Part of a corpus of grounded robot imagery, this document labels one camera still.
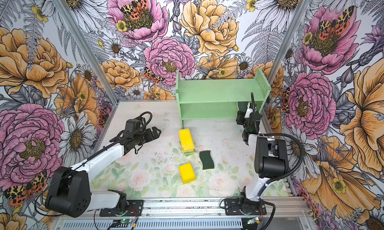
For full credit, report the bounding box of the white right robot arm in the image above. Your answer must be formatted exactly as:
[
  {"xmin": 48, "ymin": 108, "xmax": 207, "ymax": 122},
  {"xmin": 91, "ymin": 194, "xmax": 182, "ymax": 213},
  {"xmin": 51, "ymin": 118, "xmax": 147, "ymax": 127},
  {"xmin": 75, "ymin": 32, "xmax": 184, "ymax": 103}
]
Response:
[{"xmin": 236, "ymin": 106, "xmax": 290, "ymax": 202}]

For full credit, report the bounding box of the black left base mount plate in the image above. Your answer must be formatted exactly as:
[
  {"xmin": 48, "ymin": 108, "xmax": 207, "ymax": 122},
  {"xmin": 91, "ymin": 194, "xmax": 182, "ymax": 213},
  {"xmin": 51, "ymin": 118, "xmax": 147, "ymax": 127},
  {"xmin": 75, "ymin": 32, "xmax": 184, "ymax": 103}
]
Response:
[{"xmin": 100, "ymin": 200, "xmax": 144, "ymax": 217}]

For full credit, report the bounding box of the yellow sponge lying alone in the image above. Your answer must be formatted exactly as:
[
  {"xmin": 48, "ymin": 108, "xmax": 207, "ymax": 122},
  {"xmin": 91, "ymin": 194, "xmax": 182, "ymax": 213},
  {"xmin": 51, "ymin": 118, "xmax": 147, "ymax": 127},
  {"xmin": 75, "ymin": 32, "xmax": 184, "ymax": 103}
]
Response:
[{"xmin": 179, "ymin": 163, "xmax": 196, "ymax": 185}]

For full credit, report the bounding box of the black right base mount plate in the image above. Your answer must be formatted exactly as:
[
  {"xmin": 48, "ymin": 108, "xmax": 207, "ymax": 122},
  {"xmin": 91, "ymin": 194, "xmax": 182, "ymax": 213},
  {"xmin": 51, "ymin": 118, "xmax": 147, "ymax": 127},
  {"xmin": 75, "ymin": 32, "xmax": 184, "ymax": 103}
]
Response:
[{"xmin": 220, "ymin": 198, "xmax": 267, "ymax": 216}]

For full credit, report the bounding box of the yellow sponge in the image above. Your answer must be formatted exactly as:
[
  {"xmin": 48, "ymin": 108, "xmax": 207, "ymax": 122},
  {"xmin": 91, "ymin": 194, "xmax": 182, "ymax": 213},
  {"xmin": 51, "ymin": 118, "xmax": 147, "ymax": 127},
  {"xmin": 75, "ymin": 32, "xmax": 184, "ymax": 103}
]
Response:
[{"xmin": 179, "ymin": 129, "xmax": 195, "ymax": 153}]

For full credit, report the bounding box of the green metal shelf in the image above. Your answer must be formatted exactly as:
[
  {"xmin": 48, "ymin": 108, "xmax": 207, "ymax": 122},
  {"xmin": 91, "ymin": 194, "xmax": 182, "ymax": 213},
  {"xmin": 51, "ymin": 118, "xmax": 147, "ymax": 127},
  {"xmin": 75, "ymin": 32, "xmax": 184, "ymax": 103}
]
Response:
[{"xmin": 175, "ymin": 69, "xmax": 272, "ymax": 129}]

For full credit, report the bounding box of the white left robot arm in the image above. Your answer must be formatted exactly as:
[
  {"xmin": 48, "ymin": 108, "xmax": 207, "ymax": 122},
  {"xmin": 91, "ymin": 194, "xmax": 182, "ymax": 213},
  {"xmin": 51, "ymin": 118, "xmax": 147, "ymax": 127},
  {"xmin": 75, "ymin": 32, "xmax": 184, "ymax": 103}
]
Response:
[{"xmin": 44, "ymin": 127, "xmax": 162, "ymax": 218}]

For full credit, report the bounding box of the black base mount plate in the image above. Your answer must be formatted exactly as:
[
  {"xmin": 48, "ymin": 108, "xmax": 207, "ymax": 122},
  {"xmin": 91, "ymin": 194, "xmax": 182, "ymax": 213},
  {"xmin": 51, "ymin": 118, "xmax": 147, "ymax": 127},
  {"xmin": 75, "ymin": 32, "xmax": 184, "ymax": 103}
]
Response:
[
  {"xmin": 100, "ymin": 200, "xmax": 144, "ymax": 217},
  {"xmin": 220, "ymin": 198, "xmax": 267, "ymax": 216}
]

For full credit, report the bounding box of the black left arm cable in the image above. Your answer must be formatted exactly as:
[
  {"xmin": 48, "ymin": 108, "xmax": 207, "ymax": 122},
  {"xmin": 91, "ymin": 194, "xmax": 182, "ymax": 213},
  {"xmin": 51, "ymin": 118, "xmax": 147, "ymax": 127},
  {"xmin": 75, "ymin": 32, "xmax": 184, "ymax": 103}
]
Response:
[{"xmin": 33, "ymin": 111, "xmax": 153, "ymax": 217}]

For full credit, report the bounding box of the green-yellow sponge in stack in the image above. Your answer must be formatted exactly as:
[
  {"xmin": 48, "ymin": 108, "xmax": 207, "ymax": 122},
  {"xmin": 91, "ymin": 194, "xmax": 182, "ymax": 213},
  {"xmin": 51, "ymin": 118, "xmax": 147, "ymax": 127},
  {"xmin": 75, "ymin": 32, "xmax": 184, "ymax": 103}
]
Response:
[{"xmin": 181, "ymin": 143, "xmax": 196, "ymax": 157}]

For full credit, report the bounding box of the aluminium rail frame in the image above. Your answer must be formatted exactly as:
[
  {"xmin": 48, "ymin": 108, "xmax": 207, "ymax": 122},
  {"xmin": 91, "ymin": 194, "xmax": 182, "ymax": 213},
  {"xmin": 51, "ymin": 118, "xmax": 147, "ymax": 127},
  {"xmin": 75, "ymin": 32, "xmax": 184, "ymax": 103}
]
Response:
[{"xmin": 51, "ymin": 197, "xmax": 316, "ymax": 230}]

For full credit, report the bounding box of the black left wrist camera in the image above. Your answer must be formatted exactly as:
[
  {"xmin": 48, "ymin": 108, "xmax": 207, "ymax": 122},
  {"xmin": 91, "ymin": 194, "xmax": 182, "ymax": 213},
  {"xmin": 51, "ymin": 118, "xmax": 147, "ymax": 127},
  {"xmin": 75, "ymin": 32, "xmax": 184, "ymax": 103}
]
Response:
[{"xmin": 123, "ymin": 119, "xmax": 142, "ymax": 137}]

